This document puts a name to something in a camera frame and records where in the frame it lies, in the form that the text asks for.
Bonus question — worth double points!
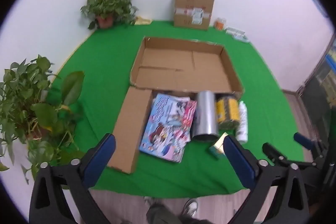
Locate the colourful comic magazine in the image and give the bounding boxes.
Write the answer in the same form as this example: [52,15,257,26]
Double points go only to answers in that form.
[139,93,197,162]

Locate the white plastic bottle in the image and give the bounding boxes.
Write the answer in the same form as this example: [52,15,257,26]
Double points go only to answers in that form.
[235,101,249,143]

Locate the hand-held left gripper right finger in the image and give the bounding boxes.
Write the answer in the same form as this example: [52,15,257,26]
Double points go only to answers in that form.
[223,135,310,224]

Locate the silver metal can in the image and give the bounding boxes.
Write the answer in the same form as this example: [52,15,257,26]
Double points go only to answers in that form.
[191,91,219,142]

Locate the small green yellow box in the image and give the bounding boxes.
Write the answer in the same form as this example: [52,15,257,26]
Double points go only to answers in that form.
[209,132,229,160]

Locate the cardboard box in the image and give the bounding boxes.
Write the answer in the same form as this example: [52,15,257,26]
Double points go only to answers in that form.
[107,35,244,174]
[173,0,215,31]

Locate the person's trouser leg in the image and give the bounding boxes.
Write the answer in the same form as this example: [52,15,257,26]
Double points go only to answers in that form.
[144,196,210,224]

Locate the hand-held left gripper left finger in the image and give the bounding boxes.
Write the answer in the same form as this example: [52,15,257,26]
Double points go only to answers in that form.
[28,133,116,224]

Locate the orange jar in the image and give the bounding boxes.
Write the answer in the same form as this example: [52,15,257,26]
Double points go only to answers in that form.
[214,18,227,30]

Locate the sealed cardboard box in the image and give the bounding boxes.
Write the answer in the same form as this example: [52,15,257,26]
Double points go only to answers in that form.
[173,0,215,31]

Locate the glass door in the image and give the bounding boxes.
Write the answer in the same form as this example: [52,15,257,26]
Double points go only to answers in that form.
[297,30,336,161]

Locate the yellow paper sheet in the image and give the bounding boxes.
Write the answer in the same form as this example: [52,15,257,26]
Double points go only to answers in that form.
[135,16,153,25]

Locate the yellow label jar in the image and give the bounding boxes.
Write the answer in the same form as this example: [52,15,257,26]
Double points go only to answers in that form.
[215,94,240,130]

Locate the large leafy potted plant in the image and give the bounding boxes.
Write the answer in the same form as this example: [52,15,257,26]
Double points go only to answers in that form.
[0,55,86,184]

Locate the white flat packet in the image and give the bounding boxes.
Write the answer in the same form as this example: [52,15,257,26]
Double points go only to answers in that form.
[226,26,246,35]

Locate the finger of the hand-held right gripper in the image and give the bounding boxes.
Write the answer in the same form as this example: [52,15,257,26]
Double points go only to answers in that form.
[293,132,327,161]
[262,143,315,169]

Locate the small potted plant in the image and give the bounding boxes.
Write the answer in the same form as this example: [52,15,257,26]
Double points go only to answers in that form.
[80,0,139,30]

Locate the person's white shoe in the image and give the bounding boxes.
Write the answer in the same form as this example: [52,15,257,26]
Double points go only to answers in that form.
[184,198,198,218]

